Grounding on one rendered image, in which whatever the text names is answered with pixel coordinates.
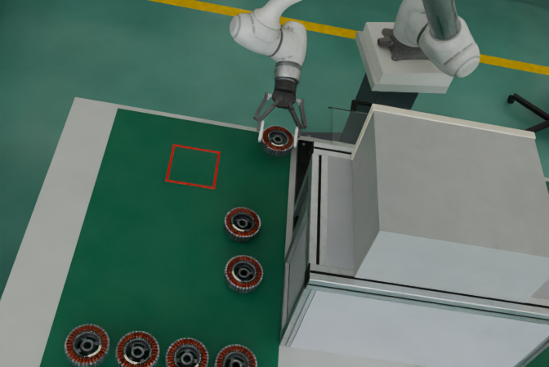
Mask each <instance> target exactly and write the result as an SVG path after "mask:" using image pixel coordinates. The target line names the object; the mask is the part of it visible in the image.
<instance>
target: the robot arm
mask: <svg viewBox="0 0 549 367"><path fill-rule="evenodd" d="M300 1H301V0H269V1H268V3H267V4H266V5H265V6H264V7H263V8H257V9H255V10H254V11H253V12H250V13H240V14H238V15H236V16H235V17H234V18H233V19H232V21H231V22H230V34H231V36H232V37H233V39H234V40H235V41H236V42H237V43H238V44H239V45H241V46H242V47H245V48H247V49H248V50H250V51H254V52H255V53H258V54H262V55H265V56H268V57H270V58H271V59H273V60H274V61H276V65H275V70H274V80H275V84H274V92H273V94H269V93H268V92H265V94H264V96H263V100H262V102H261V104H260V106H259V107H258V109H257V112H256V113H255V114H254V116H253V119H255V120H256V121H257V122H258V123H257V131H258V132H259V137H258V142H259V143H260V142H261V135H262V131H263V126H264V121H263V119H264V118H265V117H266V116H267V115H268V114H269V113H270V112H271V111H272V110H273V109H274V108H275V107H278V108H283V109H288V111H289V112H290V114H291V116H292V118H293V120H294V123H295V124H296V128H295V132H294V145H293V149H295V148H296V145H297V138H300V136H301V130H302V129H303V128H306V127H307V122H306V114H305V111H304V106H303V105H304V99H297V98H296V90H297V84H298V83H299V82H300V76H301V67H302V64H303V62H304V60H305V57H306V46H307V36H306V28H305V26H304V25H302V24H301V23H299V22H296V21H287V22H286V23H284V24H283V25H282V26H281V25H280V23H279V18H280V16H281V15H282V13H283V12H284V11H285V10H286V9H287V8H288V7H290V6H291V5H292V4H294V3H296V2H300ZM280 27H281V28H280ZM382 35H383V36H384V38H379V39H378V40H377V45H378V46H382V47H389V49H390V52H391V59H392V60H393V61H399V60H430V61H431V62H432V63H433V64H434V65H435V66H436V67H437V68H438V69H439V70H440V71H441V72H443V73H444V74H447V75H448V76H451V77H454V78H463V77H466V76H467V75H468V74H470V73H471V72H473V71H474V70H475V69H476V67H477V66H478V64H479V62H480V51H479V48H478V46H477V44H476V43H475V41H474V39H473V37H472V36H471V33H470V30H469V29H468V27H467V25H466V22H465V21H464V19H463V18H461V17H460V16H458V15H457V11H456V7H455V2H454V0H403V1H402V2H401V5H400V7H399V10H398V13H397V16H396V18H395V25H394V28H393V29H388V28H384V29H383V30H382ZM270 98H272V100H273V102H274V103H273V104H272V105H271V106H270V107H269V108H268V109H267V111H266V112H265V113H264V114H263V115H262V116H261V117H259V116H258V115H259V113H260V112H261V110H262V108H263V106H264V104H265V103H266V100H269V99H270ZM295 102H296V103H297V105H299V111H300V116H301V122H300V120H299V118H298V117H297V114H296V112H295V110H294V107H293V104H294V103H295ZM301 123H302V124H301Z"/></svg>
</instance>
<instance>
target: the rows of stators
mask: <svg viewBox="0 0 549 367"><path fill-rule="evenodd" d="M87 338H93V339H95V340H96V342H93V341H92V340H91V339H87ZM81 340H82V343H81V345H80V348H79V349H76V347H77V345H78V343H79V342H80V341H81ZM193 340H194V341H193ZM87 344H89V345H91V347H90V348H88V349H86V348H84V346H85V345H87ZM134 345H142V346H144V348H142V347H140V346H136V347H134ZM96 346H98V347H99V348H98V349H97V351H95V352H94V353H93V351H94V350H95V347H96ZM129 348H131V349H132V350H131V352H130V357H128V358H127V351H128V349H129ZM243 348H244V349H243ZM135 351H139V352H140V353H141V354H140V355H139V356H136V355H135V354H134V352H135ZM145 351H147V352H148V353H149V355H148V357H147V358H146V359H145V360H144V359H143V358H144V356H145ZM183 351H184V352H185V353H184V354H183V355H182V356H181V358H180V359H178V358H177V356H178V355H179V354H180V353H182V352H183ZM80 352H81V353H83V354H85V355H88V356H83V355H80V354H79V353H80ZM189 352H192V353H194V354H195V355H196V357H197V359H196V360H195V359H194V357H193V356H192V355H191V354H190V353H189ZM108 354H109V335H108V334H107V333H106V332H105V330H104V329H102V328H101V327H100V326H98V325H97V326H96V324H94V325H93V326H92V324H90V325H89V324H86V326H85V325H84V324H83V327H82V326H81V325H79V327H76V328H75V329H73V330H72V332H70V333H69V334H68V336H67V338H66V339H65V355H66V358H67V360H68V361H69V363H70V364H72V366H75V367H92V366H93V367H96V366H98V365H100V363H101V364H102V363H103V361H105V358H107V356H108ZM254 356H255V355H254V354H253V352H252V351H250V349H249V348H247V347H244V346H243V345H242V346H241V345H238V344H235V345H234V344H231V345H229V346H226V347H225V348H222V349H221V350H220V351H219V353H218V354H217V356H216V360H215V364H214V367H225V363H226V361H227V360H230V361H231V362H230V363H229V366H228V367H233V366H232V365H237V366H238V367H257V361H256V359H257V358H256V357H254ZM158 358H159V344H158V341H157V340H156V338H154V336H152V335H151V334H149V333H147V332H145V331H142V333H141V331H139V333H138V331H135V333H134V331H133V332H132V333H131V332H130V333H128V334H125V337H124V336H123V337H122V338H121V339H120V340H119V342H118V345H117V346H116V350H115V359H116V362H117V365H118V367H155V366H156V364H157V363H158ZM185 358H189V359H190V362H184V359H185ZM234 358H239V359H240V360H242V361H243V363H242V362H241V361H240V360H235V359H234ZM132 360H134V361H140V362H138V363H137V362H134V361H132ZM208 360H209V355H208V351H207V348H206V347H205V346H204V345H203V344H202V343H201V342H200V341H199V340H198V341H197V339H193V338H191V339H190V338H187V340H186V338H180V340H179V339H178V340H176V341H175V342H174V343H172V344H171V346H170V347H169V348H168V349H167V353H166V359H165V366H166V367H180V366H179V365H178V364H177V363H180V364H181V366H182V367H191V366H192V365H193V364H196V366H195V367H208Z"/></svg>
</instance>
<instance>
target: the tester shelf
mask: <svg viewBox="0 0 549 367"><path fill-rule="evenodd" d="M352 151H353V148H348V147H344V146H339V145H329V144H324V143H319V142H314V141H313V142H312V145H311V148H310V152H309V175H308V197H307V219H306V263H305V283H304V289H313V290H319V291H325V292H330V293H341V294H346V295H352V296H358V297H364V298H374V299H380V300H386V301H391V302H402V303H408V304H413V305H419V306H424V307H434V308H440V309H446V310H451V311H462V312H468V313H473V314H479V315H485V316H495V317H501V318H507V319H513V320H523V321H528V322H534V323H539V324H549V278H548V279H547V280H546V281H545V282H544V283H543V284H542V286H541V287H540V288H539V289H538V290H537V291H536V292H535V293H534V294H533V295H532V296H531V297H530V298H529V299H528V300H527V301H526V302H525V303H522V302H513V301H507V300H502V299H496V298H486V297H480V296H475V295H469V294H464V293H453V292H448V291H442V290H436V289H426V288H421V287H415V286H409V285H404V284H394V283H388V282H382V281H377V280H367V279H361V278H355V258H354V214H353V170H352V160H351V154H352Z"/></svg>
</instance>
